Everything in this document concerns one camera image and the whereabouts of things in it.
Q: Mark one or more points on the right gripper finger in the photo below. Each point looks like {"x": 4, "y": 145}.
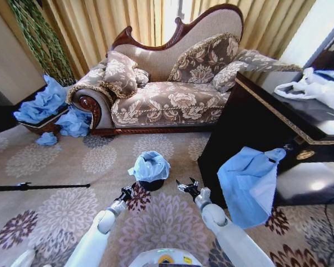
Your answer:
{"x": 180, "y": 185}
{"x": 194, "y": 183}

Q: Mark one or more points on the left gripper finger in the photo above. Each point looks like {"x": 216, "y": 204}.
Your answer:
{"x": 133, "y": 190}
{"x": 128, "y": 187}

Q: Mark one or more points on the blue garbage bag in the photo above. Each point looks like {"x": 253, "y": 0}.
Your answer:
{"x": 151, "y": 167}

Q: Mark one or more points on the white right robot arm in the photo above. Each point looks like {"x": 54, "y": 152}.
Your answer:
{"x": 228, "y": 236}

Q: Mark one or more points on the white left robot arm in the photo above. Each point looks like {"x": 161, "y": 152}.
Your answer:
{"x": 93, "y": 239}

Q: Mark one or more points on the black round trash bin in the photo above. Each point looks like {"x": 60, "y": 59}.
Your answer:
{"x": 152, "y": 183}

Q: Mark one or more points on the large blue hanging bag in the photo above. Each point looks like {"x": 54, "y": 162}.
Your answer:
{"x": 247, "y": 192}

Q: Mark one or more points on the crumpled blue bag pile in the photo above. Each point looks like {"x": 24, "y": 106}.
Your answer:
{"x": 73, "y": 123}

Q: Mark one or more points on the small crumpled blue bag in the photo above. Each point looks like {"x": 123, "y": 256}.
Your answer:
{"x": 46, "y": 139}

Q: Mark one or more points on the white plastic bag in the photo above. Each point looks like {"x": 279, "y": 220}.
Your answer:
{"x": 314, "y": 87}

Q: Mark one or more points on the blue folded bag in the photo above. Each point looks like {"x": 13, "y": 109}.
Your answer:
{"x": 331, "y": 75}

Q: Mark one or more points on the white robot front shell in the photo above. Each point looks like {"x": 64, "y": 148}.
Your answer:
{"x": 167, "y": 258}

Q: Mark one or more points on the long black pole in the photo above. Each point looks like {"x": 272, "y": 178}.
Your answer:
{"x": 44, "y": 186}

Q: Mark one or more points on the floral chaise longue sofa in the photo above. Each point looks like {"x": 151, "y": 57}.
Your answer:
{"x": 167, "y": 103}

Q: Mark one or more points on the dark wooden desk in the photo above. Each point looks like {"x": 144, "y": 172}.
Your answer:
{"x": 267, "y": 122}

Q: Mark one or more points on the carved wooden stool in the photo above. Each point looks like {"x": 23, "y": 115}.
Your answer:
{"x": 46, "y": 125}

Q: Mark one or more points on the small floral bolster cushion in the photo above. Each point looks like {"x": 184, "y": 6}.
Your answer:
{"x": 142, "y": 76}

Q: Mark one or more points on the small pale floral cushion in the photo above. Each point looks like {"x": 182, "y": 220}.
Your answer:
{"x": 228, "y": 76}

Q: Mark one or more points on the square floral fringed cushion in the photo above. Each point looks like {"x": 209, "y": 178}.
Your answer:
{"x": 119, "y": 73}

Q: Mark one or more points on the heap of blue bags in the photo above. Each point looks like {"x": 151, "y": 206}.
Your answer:
{"x": 41, "y": 103}

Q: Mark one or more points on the large floral fringed cushion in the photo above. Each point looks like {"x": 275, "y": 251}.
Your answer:
{"x": 206, "y": 59}

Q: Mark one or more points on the golden pleated curtains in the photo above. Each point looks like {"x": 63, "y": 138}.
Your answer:
{"x": 100, "y": 30}

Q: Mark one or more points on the green hanging plant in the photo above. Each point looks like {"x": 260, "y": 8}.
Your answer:
{"x": 41, "y": 39}

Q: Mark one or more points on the black television screen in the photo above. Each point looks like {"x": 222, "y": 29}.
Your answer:
{"x": 331, "y": 41}

